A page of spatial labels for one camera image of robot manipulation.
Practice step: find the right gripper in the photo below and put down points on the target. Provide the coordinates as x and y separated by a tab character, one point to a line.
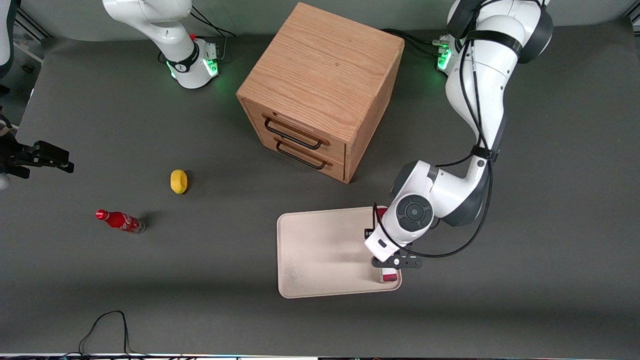
11	154

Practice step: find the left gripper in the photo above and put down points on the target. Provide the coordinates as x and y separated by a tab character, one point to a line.
368	233

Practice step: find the red cookie box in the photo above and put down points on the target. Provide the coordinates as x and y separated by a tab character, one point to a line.
390	276

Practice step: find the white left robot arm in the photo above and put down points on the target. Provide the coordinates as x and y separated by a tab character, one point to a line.
480	85

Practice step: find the beige plastic tray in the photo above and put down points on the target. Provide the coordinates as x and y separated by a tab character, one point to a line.
320	250

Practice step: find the red cola bottle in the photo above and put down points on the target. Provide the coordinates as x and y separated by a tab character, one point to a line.
120	221

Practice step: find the wooden drawer front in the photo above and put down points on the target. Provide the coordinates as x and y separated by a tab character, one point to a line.
300	127
330	167

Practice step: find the yellow lemon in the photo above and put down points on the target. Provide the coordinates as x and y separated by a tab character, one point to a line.
178	181

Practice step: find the wooden drawer cabinet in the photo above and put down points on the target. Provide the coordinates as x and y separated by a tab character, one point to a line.
325	75

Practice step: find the black metal stand frame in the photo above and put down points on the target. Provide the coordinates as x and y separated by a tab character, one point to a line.
32	25

